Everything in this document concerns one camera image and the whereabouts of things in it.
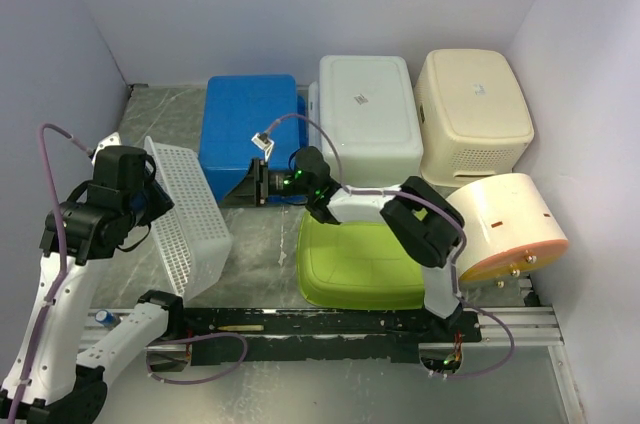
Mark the beige perforated basket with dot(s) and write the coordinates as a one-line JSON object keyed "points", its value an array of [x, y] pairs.
{"points": [[474, 119]]}

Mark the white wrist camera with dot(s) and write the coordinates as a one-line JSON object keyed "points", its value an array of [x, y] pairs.
{"points": [[264, 142], [114, 139]]}

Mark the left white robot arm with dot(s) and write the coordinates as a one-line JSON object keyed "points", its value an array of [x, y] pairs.
{"points": [[52, 381]]}

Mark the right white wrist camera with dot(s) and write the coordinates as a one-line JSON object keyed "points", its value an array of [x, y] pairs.
{"points": [[264, 142]]}

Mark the white mesh basket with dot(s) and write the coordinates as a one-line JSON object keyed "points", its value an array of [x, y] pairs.
{"points": [[192, 238]]}

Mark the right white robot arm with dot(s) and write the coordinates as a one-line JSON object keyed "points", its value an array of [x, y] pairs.
{"points": [[429, 230]]}

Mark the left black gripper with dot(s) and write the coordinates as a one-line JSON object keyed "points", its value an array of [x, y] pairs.
{"points": [[160, 203]]}

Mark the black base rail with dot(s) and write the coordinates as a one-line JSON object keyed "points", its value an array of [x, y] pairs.
{"points": [[282, 335]]}

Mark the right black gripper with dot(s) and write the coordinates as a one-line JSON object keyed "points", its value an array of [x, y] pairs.
{"points": [[253, 190]]}

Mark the blue plastic tub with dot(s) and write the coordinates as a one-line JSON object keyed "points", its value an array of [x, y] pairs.
{"points": [[236, 108]]}

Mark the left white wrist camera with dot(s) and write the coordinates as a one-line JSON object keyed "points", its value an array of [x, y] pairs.
{"points": [[114, 139]]}

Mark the white plastic tub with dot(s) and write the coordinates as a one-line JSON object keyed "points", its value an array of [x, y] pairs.
{"points": [[366, 107]]}

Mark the beige round stool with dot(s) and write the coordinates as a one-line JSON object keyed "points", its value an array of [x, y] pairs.
{"points": [[510, 229]]}

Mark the blue capacitor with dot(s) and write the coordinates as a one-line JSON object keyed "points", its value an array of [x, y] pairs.
{"points": [[105, 318]]}

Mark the green plastic tub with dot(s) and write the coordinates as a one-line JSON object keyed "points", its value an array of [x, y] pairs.
{"points": [[355, 266]]}

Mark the aluminium rail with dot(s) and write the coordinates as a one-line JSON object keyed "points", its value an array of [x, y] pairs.
{"points": [[529, 326]]}

